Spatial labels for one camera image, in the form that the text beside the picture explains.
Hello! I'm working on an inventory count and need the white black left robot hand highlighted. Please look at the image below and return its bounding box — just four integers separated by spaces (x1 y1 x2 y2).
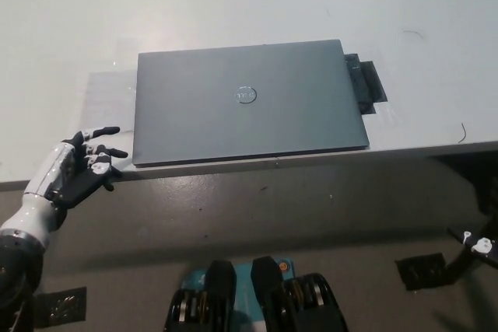
23 125 129 209

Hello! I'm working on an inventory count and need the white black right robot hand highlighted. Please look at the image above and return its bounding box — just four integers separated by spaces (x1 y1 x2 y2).
446 226 498 267

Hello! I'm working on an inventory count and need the dark grey laptop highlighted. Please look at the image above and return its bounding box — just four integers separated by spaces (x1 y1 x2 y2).
132 38 371 168

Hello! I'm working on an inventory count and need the black tape patch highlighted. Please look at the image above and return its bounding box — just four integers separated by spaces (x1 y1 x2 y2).
342 51 390 117

